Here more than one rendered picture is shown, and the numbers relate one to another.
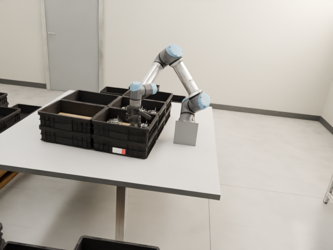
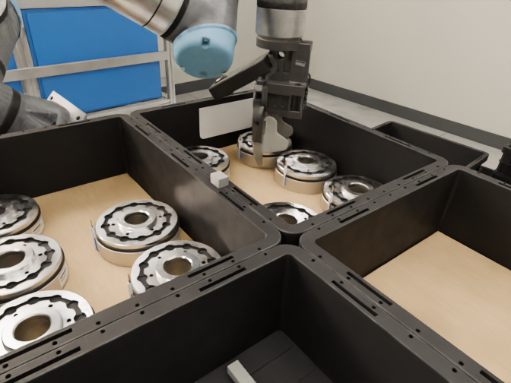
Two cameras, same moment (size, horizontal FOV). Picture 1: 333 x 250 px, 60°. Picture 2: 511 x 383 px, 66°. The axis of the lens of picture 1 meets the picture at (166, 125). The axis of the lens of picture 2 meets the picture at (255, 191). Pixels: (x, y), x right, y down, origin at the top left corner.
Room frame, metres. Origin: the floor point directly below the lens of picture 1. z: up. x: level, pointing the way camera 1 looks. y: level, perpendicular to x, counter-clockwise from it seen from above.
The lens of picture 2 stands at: (2.32, 0.63, 1.16)
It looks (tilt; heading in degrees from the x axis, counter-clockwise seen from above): 31 degrees down; 221
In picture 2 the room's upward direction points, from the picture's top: 3 degrees clockwise
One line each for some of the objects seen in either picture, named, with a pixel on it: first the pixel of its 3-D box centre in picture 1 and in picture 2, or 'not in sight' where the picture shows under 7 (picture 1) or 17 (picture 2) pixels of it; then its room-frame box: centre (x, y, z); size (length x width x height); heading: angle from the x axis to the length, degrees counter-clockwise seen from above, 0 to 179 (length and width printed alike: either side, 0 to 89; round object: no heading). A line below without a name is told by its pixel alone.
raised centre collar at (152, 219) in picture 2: not in sight; (137, 219); (2.12, 0.25, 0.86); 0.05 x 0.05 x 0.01
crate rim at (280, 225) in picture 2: (126, 118); (274, 141); (1.90, 0.28, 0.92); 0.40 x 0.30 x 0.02; 81
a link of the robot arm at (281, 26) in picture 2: (135, 102); (280, 23); (1.82, 0.22, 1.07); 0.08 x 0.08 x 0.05
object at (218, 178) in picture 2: not in sight; (219, 179); (2.06, 0.34, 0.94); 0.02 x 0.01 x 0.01; 81
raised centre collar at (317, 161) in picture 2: not in sight; (306, 161); (1.82, 0.29, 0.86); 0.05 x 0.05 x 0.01
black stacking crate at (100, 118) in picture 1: (126, 125); (272, 172); (1.90, 0.28, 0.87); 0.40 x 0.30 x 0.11; 81
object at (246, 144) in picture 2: not in sight; (265, 141); (1.81, 0.19, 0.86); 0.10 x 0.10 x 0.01
